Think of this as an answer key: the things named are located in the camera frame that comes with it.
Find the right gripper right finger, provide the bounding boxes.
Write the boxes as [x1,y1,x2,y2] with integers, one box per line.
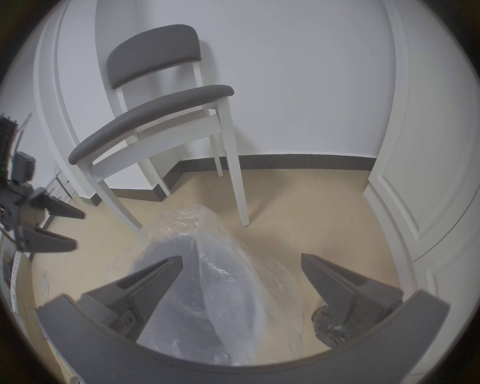
[301,253,404,336]

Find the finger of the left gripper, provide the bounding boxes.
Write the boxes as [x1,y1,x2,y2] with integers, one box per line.
[26,227,78,256]
[34,188,87,222]

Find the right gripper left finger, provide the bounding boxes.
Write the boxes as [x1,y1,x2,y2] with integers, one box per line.
[78,255,184,340]

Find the black plastic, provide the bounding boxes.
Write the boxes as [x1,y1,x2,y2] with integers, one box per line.
[312,304,362,347]

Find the clear plastic bag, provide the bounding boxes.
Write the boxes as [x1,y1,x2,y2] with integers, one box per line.
[99,204,314,368]

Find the grey trash bin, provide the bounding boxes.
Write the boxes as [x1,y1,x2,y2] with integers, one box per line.
[129,234,267,366]

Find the white wardrobe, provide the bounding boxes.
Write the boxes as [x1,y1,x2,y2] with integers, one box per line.
[363,0,480,376]

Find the grey padded white chair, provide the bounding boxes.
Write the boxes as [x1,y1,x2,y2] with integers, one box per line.
[67,24,251,232]

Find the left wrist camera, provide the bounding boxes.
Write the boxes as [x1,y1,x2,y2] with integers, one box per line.
[11,151,37,185]

